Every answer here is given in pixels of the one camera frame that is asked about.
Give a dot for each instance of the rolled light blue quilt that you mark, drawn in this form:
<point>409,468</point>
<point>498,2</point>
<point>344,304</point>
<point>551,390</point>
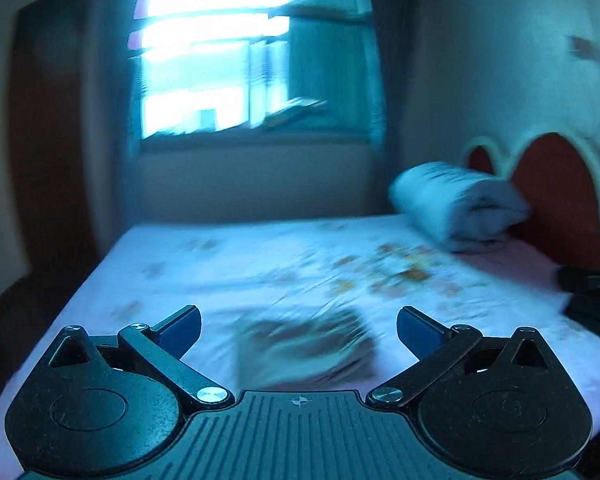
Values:
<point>455,205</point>

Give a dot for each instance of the bed with floral sheet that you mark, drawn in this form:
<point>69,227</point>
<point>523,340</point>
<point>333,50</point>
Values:
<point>290,270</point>

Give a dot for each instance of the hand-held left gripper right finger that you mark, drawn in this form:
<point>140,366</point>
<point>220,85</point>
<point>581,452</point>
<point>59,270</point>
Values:
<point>420,332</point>

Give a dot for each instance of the red headboard with white trim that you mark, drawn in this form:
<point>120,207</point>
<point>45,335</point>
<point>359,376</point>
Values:
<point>565,195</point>

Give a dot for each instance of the dark wooden door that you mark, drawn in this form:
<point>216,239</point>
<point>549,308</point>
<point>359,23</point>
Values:
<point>45,135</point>

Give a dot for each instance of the bright window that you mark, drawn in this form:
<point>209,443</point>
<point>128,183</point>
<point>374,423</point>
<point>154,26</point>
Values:
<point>235,60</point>

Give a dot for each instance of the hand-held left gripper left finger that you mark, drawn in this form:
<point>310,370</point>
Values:
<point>180,332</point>

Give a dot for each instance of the grey-green blanket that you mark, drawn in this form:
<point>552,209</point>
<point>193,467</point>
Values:
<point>305,347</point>

